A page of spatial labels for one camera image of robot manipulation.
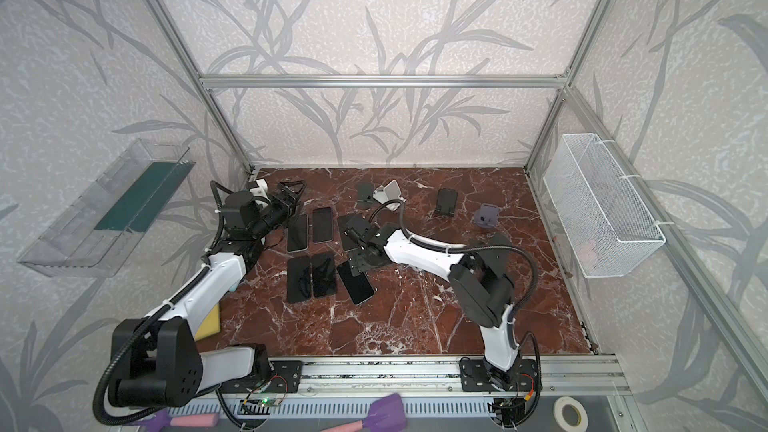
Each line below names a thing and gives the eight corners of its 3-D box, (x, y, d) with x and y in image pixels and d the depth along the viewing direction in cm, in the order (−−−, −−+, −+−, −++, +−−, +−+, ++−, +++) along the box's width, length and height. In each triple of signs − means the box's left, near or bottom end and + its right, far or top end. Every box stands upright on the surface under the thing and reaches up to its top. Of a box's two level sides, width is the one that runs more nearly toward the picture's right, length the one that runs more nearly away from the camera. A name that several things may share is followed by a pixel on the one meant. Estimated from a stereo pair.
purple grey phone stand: (475, 229, 105) (480, 215, 99) (472, 215, 109) (477, 201, 102) (498, 229, 105) (504, 215, 99) (495, 215, 109) (500, 202, 102)
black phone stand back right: (434, 214, 109) (435, 203, 104) (437, 198, 114) (439, 187, 109) (453, 218, 108) (456, 207, 103) (456, 201, 113) (458, 190, 108)
